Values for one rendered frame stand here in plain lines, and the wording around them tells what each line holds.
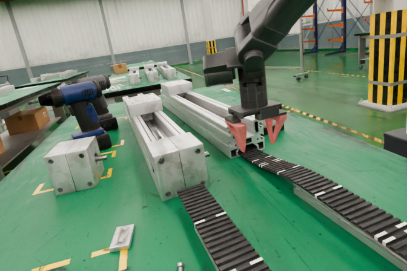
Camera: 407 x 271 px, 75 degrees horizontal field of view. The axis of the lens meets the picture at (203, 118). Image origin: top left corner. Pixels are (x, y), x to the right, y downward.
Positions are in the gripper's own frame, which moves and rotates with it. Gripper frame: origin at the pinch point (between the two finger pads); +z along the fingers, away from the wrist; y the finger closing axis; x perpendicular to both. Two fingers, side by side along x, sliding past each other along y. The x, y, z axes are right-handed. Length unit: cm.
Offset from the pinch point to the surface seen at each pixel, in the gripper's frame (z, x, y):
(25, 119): 44, -370, 149
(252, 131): -0.8, -6.1, -2.3
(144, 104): -7.1, -37.4, 19.4
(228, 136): -1.5, -5.5, 4.8
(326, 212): 3.6, 22.2, 1.7
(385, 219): 1.2, 29.5, -0.8
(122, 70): 0, -396, 6
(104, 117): -1, -59, 33
